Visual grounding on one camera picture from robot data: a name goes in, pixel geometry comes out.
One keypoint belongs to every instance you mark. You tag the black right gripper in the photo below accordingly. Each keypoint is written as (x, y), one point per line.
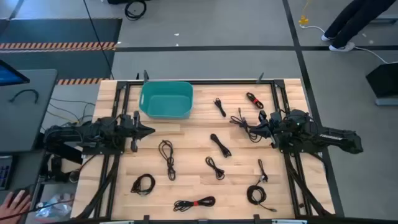
(273, 129)

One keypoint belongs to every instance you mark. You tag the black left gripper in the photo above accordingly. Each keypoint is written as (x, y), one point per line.
(136, 124)

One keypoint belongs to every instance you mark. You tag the teal plastic bin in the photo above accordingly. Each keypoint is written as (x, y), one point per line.
(166, 105)

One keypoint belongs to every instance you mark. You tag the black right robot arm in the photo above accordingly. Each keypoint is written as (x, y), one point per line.
(335, 140)

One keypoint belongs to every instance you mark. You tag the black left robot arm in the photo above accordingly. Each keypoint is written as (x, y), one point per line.
(77, 137)

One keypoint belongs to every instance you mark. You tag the grey desk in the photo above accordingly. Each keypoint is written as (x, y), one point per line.
(28, 124)

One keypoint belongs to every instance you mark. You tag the clear plastic bag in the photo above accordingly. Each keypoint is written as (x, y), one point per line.
(56, 208)

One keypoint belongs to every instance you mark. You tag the black hazard-striped floor mat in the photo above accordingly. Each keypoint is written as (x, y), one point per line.
(62, 31)

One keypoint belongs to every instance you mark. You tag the black angled panel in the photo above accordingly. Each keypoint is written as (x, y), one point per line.
(384, 81)

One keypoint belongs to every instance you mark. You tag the person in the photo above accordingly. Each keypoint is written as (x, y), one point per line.
(351, 21)

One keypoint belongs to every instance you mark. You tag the black computer monitor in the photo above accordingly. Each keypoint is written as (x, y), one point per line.
(9, 76)

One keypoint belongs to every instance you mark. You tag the black keyboard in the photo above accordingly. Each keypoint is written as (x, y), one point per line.
(4, 174)

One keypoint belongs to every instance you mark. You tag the person's hand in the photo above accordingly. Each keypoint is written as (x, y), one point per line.
(14, 207)

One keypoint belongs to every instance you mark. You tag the dark metal bracket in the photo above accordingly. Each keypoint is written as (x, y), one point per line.
(146, 218)
(145, 76)
(256, 217)
(260, 77)

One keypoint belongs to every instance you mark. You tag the black aluminium table frame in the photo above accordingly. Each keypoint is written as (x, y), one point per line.
(217, 82)

